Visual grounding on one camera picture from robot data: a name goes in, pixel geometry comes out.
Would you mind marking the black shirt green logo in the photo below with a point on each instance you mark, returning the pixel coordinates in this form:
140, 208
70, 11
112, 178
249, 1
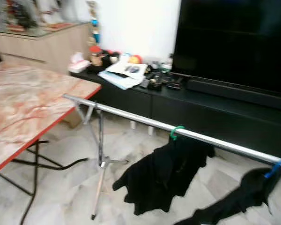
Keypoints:
243, 192

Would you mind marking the green plastic hanger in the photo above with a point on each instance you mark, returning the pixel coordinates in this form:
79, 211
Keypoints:
173, 135

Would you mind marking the black soundbar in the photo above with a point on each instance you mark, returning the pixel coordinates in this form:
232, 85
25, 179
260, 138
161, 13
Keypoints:
234, 91

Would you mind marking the black TV console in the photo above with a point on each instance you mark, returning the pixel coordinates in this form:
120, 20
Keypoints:
201, 117

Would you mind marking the black television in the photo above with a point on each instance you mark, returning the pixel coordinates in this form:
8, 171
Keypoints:
234, 42

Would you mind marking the small white bottle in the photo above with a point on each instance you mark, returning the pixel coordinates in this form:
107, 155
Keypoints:
168, 63

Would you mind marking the black electronic gadget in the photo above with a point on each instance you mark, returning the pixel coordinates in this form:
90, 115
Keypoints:
154, 79

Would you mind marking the black shirt small white logo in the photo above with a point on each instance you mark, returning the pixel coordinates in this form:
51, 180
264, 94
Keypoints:
164, 173

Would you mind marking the silver metal clothes rack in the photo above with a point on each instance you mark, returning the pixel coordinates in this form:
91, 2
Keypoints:
131, 117

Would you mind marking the orange ball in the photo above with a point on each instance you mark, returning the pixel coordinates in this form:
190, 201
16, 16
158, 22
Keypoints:
136, 59

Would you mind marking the white magazine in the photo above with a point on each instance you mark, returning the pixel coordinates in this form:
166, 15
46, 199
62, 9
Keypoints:
126, 70

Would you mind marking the red lidded jar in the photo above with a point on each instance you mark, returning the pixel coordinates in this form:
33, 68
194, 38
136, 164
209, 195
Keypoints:
95, 56

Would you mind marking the gold blue trophy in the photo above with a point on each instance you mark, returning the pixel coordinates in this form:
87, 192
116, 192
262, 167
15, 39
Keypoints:
94, 33

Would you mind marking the pink tissue pack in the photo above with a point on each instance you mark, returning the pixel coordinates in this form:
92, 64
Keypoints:
78, 63

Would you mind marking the red flat tray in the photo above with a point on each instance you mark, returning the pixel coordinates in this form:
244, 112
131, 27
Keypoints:
58, 26

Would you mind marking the beige wooden sideboard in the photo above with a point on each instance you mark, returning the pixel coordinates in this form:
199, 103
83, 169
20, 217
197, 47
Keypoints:
37, 47

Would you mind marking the marble pattern folding table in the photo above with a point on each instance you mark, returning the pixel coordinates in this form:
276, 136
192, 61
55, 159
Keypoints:
28, 103

